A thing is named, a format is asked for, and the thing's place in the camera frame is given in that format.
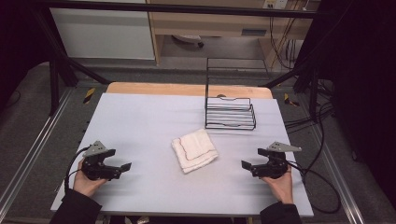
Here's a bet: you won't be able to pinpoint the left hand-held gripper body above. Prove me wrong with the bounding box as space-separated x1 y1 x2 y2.
80 140 123 182

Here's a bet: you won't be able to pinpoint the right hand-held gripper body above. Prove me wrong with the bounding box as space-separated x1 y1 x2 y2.
250 141 303 180

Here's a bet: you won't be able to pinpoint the white towel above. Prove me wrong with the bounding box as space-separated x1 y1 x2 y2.
170 128 219 175

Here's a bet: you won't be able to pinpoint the black wire rack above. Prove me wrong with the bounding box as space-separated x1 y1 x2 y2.
204 57 270 131

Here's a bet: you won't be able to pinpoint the person's right hand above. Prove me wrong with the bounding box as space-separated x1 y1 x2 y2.
261 164 295 205

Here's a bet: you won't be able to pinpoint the person's left hand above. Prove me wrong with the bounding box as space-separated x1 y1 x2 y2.
73 158 108 198

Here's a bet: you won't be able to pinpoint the light grey table mat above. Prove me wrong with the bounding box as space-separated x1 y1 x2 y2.
50 92 315 217

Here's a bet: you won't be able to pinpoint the black and yellow tape strip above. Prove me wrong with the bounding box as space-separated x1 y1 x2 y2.
283 92 301 107
82 87 96 105

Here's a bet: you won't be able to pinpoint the white cabinet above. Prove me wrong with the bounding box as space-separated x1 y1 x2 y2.
49 7 156 61

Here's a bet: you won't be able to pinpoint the dark curtain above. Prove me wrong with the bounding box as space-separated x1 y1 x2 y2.
298 0 396 206
0 0 54 110

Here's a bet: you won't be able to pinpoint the grey chair base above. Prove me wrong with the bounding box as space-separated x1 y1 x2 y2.
171 34 205 49

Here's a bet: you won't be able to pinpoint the light wooden desk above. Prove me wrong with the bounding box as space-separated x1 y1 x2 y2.
146 0 321 66

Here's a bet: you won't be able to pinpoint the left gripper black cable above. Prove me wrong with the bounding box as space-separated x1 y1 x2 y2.
64 146 92 194

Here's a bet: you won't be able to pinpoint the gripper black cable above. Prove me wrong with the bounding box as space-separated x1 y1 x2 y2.
64 146 92 194
286 160 342 215

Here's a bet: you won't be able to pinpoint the bundle of black floor cables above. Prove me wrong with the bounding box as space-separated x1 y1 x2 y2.
284 106 335 130

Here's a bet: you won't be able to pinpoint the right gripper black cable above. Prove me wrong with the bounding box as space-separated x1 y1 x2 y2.
286 160 342 215

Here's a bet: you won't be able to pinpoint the aluminium floor rail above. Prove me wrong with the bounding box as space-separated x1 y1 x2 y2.
0 88 74 216
309 124 365 224

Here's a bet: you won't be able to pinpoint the hanging cables under desk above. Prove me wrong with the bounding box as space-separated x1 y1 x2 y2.
269 15 304 71

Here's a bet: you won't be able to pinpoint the white wall socket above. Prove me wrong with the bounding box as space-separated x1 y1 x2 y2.
262 0 289 9

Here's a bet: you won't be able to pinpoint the black horizontal frame bar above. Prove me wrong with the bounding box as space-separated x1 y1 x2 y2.
34 0 331 19

